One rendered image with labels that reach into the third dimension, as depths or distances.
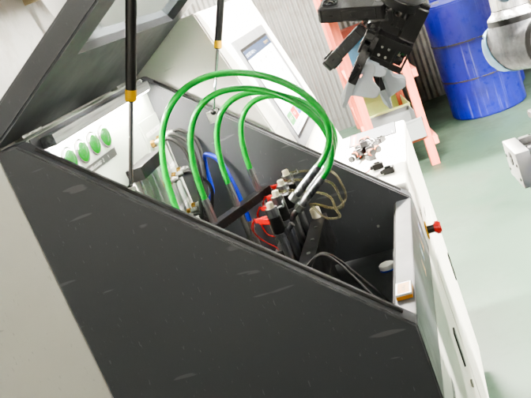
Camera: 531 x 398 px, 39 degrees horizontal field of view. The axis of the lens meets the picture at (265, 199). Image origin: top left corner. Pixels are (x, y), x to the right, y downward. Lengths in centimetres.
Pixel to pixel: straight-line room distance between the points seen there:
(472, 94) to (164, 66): 454
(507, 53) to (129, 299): 108
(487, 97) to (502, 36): 436
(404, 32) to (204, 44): 73
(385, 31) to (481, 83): 495
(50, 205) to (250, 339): 42
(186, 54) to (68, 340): 82
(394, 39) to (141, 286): 60
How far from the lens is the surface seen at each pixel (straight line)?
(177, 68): 192
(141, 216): 127
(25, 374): 151
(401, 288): 139
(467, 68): 621
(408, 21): 128
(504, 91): 629
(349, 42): 158
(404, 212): 180
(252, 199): 179
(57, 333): 143
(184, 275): 129
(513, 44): 189
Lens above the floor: 154
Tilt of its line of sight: 15 degrees down
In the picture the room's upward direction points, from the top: 21 degrees counter-clockwise
